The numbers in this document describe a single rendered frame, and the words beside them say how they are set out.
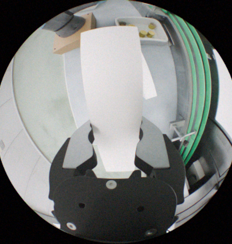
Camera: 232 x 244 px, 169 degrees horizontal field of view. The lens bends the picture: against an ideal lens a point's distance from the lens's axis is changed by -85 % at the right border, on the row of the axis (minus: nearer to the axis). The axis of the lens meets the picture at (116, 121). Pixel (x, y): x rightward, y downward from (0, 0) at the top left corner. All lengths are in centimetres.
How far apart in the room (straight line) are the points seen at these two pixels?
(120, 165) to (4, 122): 326
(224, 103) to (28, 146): 386
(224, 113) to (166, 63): 43
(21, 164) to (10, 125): 123
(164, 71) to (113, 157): 47
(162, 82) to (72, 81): 49
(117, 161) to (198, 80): 44
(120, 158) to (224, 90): 55
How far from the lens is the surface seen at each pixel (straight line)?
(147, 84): 41
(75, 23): 45
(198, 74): 44
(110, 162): 17
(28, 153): 342
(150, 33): 48
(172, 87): 54
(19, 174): 339
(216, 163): 71
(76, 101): 53
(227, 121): 55
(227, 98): 53
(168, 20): 57
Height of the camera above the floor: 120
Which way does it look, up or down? 59 degrees down
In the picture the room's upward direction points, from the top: 178 degrees counter-clockwise
